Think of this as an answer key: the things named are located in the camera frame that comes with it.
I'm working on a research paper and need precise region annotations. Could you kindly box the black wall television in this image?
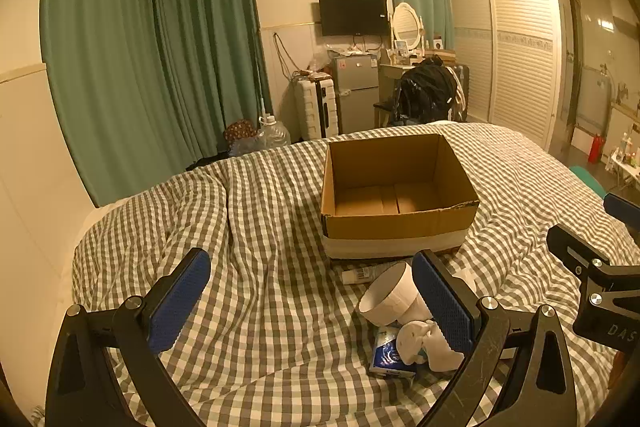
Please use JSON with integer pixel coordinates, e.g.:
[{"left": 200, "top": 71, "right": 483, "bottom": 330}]
[{"left": 318, "top": 0, "right": 390, "bottom": 37}]

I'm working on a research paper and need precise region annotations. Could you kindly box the brown cardboard box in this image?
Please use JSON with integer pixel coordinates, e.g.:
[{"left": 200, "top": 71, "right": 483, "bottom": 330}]
[{"left": 320, "top": 133, "right": 481, "bottom": 260}]

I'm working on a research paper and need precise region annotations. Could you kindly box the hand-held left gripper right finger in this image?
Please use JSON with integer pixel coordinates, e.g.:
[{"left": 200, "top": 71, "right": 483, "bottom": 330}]
[{"left": 411, "top": 249, "right": 578, "bottom": 427}]

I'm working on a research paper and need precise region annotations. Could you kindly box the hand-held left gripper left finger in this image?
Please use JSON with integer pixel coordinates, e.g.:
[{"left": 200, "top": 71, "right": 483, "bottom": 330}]
[{"left": 46, "top": 248, "right": 212, "bottom": 427}]

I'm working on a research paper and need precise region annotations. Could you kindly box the white suitcase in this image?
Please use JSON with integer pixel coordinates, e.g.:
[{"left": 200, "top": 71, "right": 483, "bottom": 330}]
[{"left": 292, "top": 76, "right": 341, "bottom": 140}]

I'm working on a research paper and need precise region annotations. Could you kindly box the black backpack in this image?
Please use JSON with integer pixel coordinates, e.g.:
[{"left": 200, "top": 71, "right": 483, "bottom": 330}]
[{"left": 395, "top": 57, "right": 459, "bottom": 126}]

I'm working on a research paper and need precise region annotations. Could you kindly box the white sock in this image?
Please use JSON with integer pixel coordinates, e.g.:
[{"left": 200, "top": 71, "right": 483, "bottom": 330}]
[{"left": 397, "top": 319, "right": 466, "bottom": 370}]

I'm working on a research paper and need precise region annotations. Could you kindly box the dressing table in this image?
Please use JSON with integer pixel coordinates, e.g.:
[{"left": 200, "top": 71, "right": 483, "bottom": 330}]
[{"left": 378, "top": 61, "right": 417, "bottom": 104}]

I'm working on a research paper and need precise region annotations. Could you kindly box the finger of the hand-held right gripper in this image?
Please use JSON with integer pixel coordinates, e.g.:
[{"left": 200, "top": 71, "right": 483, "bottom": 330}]
[
  {"left": 546, "top": 224, "right": 613, "bottom": 279},
  {"left": 602, "top": 193, "right": 640, "bottom": 229}
]

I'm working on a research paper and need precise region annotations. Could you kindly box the brown patterned bag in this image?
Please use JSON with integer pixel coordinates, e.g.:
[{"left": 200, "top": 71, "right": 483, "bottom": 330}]
[{"left": 223, "top": 119, "right": 259, "bottom": 144}]

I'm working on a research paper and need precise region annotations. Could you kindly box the wide green curtain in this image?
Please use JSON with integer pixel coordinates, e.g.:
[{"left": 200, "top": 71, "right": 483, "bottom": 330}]
[{"left": 39, "top": 0, "right": 168, "bottom": 208}]

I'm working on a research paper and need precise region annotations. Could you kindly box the small silver fridge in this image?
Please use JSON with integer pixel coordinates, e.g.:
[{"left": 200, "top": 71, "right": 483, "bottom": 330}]
[{"left": 329, "top": 54, "right": 382, "bottom": 136}]

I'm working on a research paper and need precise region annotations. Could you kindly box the teal stool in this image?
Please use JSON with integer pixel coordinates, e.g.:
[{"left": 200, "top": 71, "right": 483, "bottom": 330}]
[{"left": 569, "top": 165, "right": 607, "bottom": 198}]

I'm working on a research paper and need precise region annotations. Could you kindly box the blue tissue packet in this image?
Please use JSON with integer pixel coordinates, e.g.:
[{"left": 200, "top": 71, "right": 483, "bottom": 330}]
[{"left": 369, "top": 327, "right": 418, "bottom": 379}]

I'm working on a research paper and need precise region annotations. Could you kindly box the clear water jug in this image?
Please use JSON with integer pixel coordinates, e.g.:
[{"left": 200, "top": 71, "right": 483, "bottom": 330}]
[{"left": 256, "top": 114, "right": 292, "bottom": 152}]

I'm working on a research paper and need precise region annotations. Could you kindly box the grey checkered blanket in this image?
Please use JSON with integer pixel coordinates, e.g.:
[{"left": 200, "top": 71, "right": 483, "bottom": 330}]
[{"left": 70, "top": 121, "right": 640, "bottom": 427}]

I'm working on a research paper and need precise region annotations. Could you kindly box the white paper cup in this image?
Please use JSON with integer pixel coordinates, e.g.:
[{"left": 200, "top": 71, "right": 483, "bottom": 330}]
[{"left": 356, "top": 262, "right": 432, "bottom": 325}]

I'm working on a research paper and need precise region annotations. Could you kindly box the white louvered wardrobe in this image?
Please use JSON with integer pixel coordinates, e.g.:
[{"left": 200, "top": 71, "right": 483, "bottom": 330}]
[{"left": 444, "top": 0, "right": 572, "bottom": 154}]

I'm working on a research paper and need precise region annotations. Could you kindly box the oval white mirror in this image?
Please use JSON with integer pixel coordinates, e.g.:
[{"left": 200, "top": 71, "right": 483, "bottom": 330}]
[{"left": 391, "top": 3, "right": 422, "bottom": 48}]

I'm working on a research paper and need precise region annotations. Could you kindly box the small table with bottles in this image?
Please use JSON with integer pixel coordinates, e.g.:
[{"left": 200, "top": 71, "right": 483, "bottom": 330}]
[{"left": 602, "top": 133, "right": 640, "bottom": 182}]

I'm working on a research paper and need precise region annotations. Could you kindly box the white tube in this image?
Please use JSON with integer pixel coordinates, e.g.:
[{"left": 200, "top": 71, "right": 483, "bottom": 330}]
[{"left": 341, "top": 263, "right": 397, "bottom": 286}]

